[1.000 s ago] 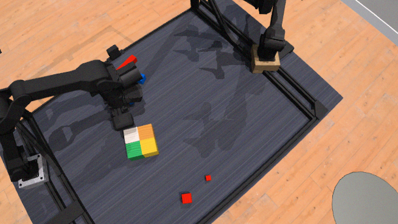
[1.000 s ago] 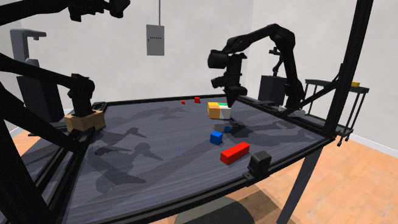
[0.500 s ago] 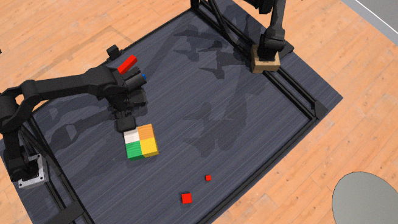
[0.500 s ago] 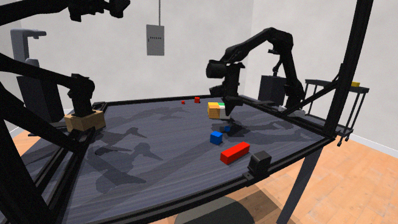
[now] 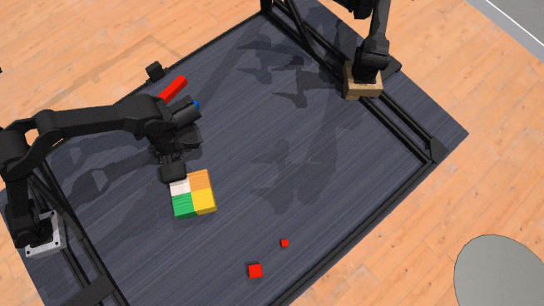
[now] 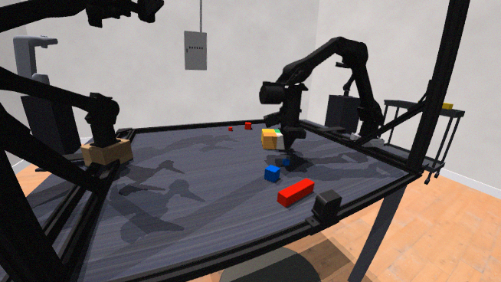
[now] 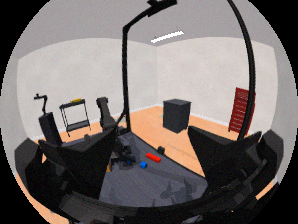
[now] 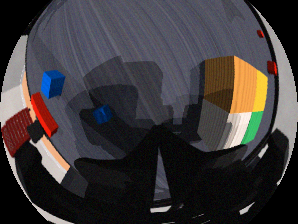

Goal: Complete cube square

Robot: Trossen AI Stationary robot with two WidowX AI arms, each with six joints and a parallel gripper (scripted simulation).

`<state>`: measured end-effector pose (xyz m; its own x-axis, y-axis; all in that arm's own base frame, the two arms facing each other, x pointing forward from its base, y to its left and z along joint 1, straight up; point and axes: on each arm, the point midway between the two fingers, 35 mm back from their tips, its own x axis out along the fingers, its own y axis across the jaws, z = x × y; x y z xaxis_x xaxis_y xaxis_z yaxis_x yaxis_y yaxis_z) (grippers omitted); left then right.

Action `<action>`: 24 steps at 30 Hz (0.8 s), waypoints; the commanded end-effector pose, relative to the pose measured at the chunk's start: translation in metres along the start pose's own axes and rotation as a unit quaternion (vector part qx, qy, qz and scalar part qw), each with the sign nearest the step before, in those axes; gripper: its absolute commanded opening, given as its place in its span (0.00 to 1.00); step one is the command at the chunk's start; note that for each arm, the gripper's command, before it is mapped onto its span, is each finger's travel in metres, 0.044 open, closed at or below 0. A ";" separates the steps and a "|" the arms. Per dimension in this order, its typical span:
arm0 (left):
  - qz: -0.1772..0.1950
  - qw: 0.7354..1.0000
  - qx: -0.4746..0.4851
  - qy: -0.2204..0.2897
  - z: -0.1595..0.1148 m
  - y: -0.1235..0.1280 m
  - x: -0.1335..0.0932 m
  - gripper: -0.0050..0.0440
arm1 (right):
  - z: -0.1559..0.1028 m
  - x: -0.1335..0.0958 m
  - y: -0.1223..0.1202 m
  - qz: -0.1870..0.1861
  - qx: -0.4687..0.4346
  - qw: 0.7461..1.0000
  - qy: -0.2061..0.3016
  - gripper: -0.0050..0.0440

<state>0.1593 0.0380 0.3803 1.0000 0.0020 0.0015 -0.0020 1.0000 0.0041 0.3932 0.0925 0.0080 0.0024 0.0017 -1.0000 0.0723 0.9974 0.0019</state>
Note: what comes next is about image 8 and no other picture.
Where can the green cube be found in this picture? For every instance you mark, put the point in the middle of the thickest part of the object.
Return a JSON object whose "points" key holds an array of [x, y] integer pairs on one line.
{"points": [[252, 127]]}

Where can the orange wooden cube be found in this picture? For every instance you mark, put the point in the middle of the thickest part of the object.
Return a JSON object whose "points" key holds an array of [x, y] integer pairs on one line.
{"points": [[230, 83]]}

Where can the yellow cube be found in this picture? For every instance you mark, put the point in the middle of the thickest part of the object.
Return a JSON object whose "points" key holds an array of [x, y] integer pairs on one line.
{"points": [[261, 90]]}

